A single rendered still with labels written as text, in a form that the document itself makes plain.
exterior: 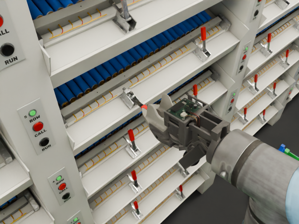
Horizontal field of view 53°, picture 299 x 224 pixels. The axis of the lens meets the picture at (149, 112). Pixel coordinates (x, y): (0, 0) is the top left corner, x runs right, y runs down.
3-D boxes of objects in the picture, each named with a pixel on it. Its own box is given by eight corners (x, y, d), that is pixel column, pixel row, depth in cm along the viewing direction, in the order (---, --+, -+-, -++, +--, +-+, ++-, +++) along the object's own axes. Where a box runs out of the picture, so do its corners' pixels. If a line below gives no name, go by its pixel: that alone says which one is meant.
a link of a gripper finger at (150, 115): (140, 91, 65) (173, 108, 60) (143, 112, 69) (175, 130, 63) (130, 98, 63) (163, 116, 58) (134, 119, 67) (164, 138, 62)
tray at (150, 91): (233, 50, 96) (249, 29, 88) (71, 158, 67) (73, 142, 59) (191, 7, 100) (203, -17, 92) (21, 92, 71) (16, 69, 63)
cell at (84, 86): (74, 71, 72) (90, 91, 71) (67, 74, 71) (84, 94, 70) (74, 66, 70) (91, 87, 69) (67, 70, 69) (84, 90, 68)
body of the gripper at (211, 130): (187, 91, 60) (238, 118, 53) (187, 123, 66) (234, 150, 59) (159, 110, 57) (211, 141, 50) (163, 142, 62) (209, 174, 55)
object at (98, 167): (222, 96, 111) (241, 75, 99) (85, 201, 82) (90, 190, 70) (185, 56, 115) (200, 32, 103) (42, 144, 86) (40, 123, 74)
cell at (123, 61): (113, 50, 78) (129, 68, 77) (108, 53, 77) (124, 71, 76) (115, 45, 76) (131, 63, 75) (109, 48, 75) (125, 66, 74)
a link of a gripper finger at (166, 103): (155, 82, 67) (185, 100, 61) (157, 103, 71) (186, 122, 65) (144, 89, 66) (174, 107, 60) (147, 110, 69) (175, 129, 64)
